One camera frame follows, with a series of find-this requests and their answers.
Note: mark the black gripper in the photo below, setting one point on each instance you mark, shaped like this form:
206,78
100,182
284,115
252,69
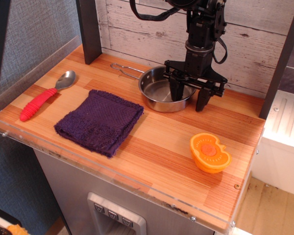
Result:
196,72

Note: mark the silver pot with wire handle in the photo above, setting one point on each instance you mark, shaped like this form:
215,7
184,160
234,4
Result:
155,89

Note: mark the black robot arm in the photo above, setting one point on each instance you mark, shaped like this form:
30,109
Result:
205,26

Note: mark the purple rag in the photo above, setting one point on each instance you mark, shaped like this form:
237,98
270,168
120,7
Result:
101,123

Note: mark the orange toy pepper half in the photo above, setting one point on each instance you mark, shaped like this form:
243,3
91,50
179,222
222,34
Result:
208,153

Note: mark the white toy sink unit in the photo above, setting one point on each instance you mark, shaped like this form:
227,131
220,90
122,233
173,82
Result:
274,161

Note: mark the clear acrylic edge guard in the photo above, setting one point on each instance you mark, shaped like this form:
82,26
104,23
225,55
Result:
154,162

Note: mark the silver dispenser panel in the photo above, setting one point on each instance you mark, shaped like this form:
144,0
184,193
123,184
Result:
110,218

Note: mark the grey toy fridge cabinet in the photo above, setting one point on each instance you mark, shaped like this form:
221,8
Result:
71,186

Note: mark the orange object bottom left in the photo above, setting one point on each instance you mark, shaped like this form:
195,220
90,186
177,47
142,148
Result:
17,230

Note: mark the dark grey left post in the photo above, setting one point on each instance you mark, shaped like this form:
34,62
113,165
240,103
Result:
89,29

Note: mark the dark grey post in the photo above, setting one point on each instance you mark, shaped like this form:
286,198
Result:
89,29
277,76

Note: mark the dark grey right post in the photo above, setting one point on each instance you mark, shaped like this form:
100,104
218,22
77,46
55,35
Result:
277,76

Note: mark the spoon with red handle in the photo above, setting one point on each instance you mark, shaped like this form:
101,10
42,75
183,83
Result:
66,80

